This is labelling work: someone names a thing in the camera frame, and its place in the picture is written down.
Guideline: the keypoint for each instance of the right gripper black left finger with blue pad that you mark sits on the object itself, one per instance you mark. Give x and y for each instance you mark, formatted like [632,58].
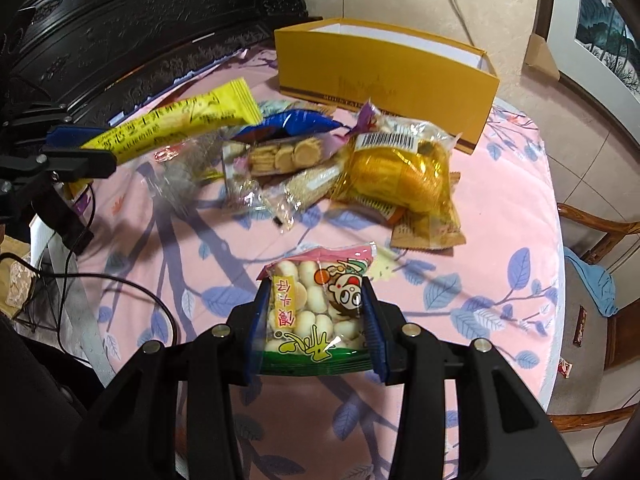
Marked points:
[141,400]

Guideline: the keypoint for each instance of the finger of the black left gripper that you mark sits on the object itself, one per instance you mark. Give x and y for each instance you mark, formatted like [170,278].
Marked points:
[60,152]

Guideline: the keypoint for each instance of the long yellow snack bar packet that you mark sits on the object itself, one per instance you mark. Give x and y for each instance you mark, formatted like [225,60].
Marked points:
[229,105]

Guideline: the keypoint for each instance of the round cracker clear packet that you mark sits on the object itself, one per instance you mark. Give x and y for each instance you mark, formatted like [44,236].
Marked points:
[246,164]

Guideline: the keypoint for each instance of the white ball biscuit cartoon packet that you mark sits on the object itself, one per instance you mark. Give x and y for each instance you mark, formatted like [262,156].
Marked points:
[314,324]

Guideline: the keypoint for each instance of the sesame bar clear packet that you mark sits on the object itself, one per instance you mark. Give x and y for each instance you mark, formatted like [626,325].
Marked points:
[293,196]

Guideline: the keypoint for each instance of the blue snack packet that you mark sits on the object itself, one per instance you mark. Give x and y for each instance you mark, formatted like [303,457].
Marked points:
[287,124]

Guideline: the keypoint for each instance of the clear grey snack packet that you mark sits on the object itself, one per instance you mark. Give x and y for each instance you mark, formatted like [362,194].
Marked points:
[182,176]

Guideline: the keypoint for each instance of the wooden chair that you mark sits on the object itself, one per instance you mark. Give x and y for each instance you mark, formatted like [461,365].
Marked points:
[613,233]

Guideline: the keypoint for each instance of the pink leaf-print tablecloth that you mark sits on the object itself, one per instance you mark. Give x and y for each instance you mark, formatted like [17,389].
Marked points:
[153,275]

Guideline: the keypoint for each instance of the blue cloth on chair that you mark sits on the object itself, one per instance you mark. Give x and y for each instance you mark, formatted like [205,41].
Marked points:
[598,282]

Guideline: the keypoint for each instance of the yellow cake clear packet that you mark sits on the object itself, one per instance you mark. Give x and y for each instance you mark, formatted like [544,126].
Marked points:
[399,161]

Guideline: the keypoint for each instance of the yellow cardboard shoe box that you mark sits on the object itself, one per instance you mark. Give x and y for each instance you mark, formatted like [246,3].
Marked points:
[402,71]

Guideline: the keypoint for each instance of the framed lotus painting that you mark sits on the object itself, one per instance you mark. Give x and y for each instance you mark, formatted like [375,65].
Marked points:
[592,48]

